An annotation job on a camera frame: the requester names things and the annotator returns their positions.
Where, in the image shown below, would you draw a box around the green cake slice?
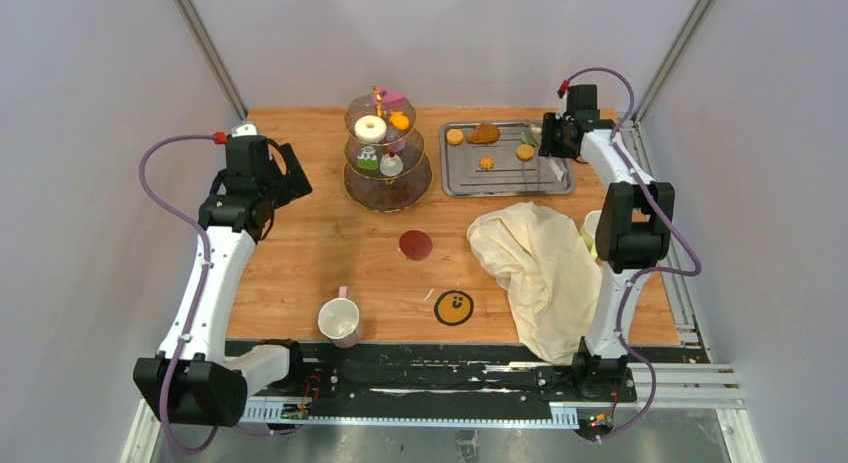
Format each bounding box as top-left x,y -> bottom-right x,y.
356,145 -> 380,171

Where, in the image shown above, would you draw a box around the orange macaron middle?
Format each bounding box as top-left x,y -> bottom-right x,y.
515,144 -> 535,162

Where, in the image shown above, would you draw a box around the small orange cookie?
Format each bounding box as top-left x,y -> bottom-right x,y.
479,156 -> 496,171

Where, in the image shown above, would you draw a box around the brown croissant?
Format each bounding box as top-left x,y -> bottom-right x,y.
465,123 -> 501,145

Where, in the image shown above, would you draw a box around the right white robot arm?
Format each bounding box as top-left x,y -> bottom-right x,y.
540,81 -> 675,400

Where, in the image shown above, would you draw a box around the pink mug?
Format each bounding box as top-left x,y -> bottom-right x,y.
317,286 -> 364,348

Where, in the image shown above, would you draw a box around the white ring donut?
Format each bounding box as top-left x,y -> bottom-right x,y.
353,115 -> 388,144

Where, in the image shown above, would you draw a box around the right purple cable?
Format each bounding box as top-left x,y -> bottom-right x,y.
557,67 -> 703,443

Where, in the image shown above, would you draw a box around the green mug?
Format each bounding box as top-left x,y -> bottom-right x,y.
579,210 -> 601,259

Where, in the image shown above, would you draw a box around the cream cloth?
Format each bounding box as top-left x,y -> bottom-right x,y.
466,202 -> 601,365

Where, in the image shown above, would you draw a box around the metal baking tray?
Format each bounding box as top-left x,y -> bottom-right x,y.
439,120 -> 577,198

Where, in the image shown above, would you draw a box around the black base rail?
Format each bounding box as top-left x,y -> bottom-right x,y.
259,342 -> 636,422

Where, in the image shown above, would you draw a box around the three-tier glass cake stand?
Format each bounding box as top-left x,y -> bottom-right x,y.
343,85 -> 432,213

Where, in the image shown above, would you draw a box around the red round coaster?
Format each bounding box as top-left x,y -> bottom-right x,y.
398,230 -> 434,261

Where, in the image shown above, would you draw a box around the orange macaron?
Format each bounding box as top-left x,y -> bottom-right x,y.
515,144 -> 535,162
445,128 -> 465,146

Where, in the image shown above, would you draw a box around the green cupcake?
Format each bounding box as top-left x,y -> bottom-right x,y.
521,129 -> 538,147

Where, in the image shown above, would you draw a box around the orange macaron top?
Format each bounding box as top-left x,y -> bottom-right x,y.
445,128 -> 465,146

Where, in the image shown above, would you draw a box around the yellow smiley coaster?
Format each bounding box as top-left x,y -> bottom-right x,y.
434,290 -> 474,326

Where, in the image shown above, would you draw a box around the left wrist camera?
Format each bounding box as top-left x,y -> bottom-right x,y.
229,121 -> 260,138

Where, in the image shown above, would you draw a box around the orange pastry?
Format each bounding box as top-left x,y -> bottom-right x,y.
388,111 -> 411,131

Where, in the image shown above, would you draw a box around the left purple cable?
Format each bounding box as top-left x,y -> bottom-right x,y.
137,131 -> 306,456

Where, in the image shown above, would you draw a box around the metal tongs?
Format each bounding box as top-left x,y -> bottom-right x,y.
516,120 -> 566,181

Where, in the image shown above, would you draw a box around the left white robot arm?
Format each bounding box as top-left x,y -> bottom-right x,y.
132,133 -> 312,427

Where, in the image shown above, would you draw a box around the purple cable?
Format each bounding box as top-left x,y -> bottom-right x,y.
137,131 -> 306,456
557,67 -> 703,443

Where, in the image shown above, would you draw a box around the white cupcake with cherry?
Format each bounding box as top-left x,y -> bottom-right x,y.
379,152 -> 404,178

